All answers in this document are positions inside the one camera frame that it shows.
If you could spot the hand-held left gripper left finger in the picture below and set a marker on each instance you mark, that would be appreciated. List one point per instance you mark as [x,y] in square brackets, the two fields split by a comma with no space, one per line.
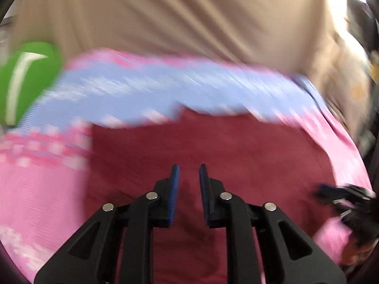
[173,195]

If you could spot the pink floral bed sheet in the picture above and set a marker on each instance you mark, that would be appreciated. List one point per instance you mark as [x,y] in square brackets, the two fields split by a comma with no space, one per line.
[44,183]

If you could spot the cream floral curtain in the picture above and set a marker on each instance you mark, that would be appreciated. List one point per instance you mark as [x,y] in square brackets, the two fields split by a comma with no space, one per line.
[349,88]

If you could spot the maroon puffer jacket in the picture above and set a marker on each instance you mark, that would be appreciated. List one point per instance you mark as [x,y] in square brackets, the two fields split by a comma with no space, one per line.
[237,159]

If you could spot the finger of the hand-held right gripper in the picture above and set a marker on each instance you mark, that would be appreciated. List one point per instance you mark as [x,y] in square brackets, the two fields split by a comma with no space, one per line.
[328,190]

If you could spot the beige backdrop cloth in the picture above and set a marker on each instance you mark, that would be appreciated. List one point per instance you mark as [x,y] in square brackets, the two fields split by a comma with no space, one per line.
[177,14]

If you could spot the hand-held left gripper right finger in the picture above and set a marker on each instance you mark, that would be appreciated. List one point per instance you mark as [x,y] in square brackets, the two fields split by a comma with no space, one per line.
[205,195]

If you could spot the green plush pillow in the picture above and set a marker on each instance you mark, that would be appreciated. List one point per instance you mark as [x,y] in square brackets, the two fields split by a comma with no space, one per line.
[25,80]

